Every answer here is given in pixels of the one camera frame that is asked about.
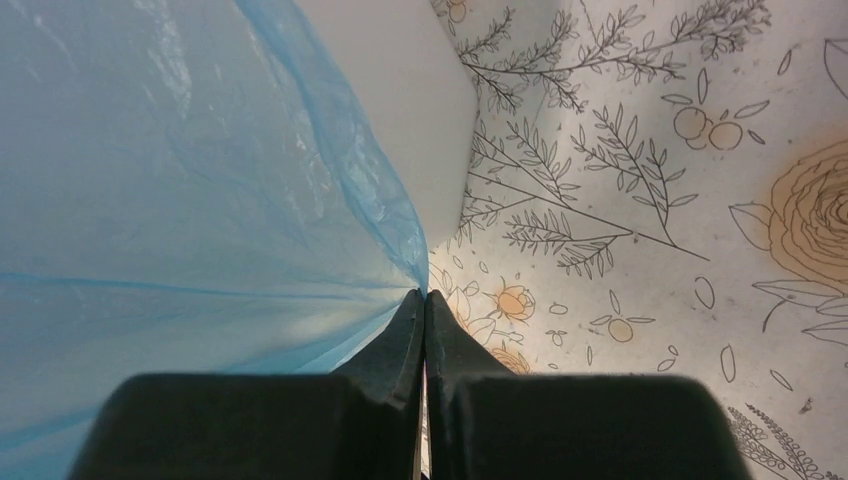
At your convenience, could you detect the floral table cloth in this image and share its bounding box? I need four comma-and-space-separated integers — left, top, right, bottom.
430, 1, 847, 479

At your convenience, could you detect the blue plastic trash bag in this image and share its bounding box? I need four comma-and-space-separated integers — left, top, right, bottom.
1, 1, 428, 479

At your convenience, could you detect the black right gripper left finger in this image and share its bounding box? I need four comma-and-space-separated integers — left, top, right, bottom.
70, 290, 425, 479

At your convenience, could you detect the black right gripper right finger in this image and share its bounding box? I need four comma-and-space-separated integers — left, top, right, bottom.
424, 291, 750, 479

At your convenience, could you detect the white trash bin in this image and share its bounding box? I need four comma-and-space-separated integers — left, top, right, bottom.
298, 0, 479, 248

